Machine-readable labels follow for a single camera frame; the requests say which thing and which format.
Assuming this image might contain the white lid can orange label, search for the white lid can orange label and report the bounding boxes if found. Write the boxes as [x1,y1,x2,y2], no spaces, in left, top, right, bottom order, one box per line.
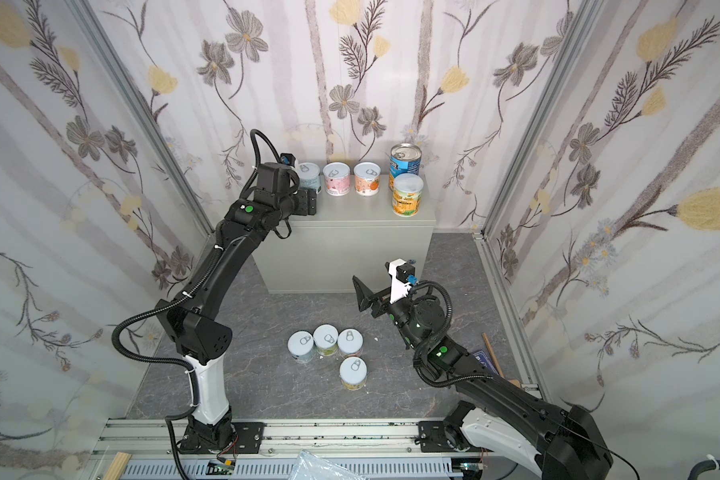
[353,161,381,196]

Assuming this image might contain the white lid can blue label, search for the white lid can blue label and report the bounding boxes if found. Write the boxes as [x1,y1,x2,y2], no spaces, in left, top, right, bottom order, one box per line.
[287,330,315,364]

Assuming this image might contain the plastic lid can yellow label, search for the plastic lid can yellow label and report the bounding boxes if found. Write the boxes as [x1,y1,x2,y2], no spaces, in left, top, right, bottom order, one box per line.
[392,173,424,217]

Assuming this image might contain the large blue labelled can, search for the large blue labelled can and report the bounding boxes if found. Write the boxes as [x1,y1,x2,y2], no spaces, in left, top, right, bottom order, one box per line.
[389,143,422,188]

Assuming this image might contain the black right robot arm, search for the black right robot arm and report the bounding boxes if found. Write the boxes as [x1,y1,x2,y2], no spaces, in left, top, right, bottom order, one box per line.
[352,277,618,479]

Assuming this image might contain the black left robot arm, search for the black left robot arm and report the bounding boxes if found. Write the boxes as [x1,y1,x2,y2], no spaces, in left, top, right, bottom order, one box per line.
[111,129,317,456]

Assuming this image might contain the white lid can beige label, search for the white lid can beige label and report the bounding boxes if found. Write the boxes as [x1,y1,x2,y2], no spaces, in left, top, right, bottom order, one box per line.
[337,328,364,357]

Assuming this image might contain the white lid can green label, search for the white lid can green label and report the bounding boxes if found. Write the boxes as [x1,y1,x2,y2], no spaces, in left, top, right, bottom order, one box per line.
[313,324,339,356]

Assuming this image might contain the grey metal cabinet box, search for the grey metal cabinet box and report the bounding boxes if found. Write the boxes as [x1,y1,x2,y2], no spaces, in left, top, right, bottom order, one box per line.
[253,186,436,294]

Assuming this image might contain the wooden stick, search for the wooden stick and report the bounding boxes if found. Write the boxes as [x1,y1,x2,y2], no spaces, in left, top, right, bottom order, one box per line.
[482,333,505,378]

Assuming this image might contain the blue card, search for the blue card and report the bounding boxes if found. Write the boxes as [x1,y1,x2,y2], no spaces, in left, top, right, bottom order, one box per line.
[473,350,498,373]

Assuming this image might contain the clear plastic bag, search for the clear plastic bag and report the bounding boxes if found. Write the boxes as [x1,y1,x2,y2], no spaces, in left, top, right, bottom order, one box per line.
[288,451,364,480]

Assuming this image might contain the wooden block left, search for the wooden block left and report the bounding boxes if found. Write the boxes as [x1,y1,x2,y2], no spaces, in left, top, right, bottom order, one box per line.
[102,452,132,480]

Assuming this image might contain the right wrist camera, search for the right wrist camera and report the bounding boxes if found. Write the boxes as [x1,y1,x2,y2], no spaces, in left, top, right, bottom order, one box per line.
[387,259,418,304]

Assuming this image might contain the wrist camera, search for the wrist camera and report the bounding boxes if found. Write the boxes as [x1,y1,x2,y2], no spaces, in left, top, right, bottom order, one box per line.
[387,259,418,304]
[278,152,296,168]

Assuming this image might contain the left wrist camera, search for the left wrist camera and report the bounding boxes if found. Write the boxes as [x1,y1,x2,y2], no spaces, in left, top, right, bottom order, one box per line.
[278,152,296,168]

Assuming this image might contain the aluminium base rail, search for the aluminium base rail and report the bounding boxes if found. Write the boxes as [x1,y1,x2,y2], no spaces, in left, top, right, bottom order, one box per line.
[86,416,595,480]

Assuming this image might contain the white slotted cable duct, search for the white slotted cable duct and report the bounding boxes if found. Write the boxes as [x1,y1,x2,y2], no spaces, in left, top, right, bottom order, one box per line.
[121,457,463,479]

